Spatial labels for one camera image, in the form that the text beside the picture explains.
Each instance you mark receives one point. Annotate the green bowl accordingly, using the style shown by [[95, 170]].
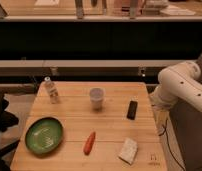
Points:
[[44, 135]]

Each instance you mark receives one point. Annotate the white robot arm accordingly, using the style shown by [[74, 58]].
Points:
[[178, 81]]

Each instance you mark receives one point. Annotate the black office chair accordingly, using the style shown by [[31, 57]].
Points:
[[7, 119]]

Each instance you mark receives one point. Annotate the orange carrot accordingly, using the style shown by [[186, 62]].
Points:
[[89, 143]]

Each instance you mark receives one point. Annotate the black rectangular device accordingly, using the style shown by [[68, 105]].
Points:
[[132, 110]]

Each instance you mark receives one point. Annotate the clear plastic water bottle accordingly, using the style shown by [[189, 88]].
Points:
[[51, 90]]

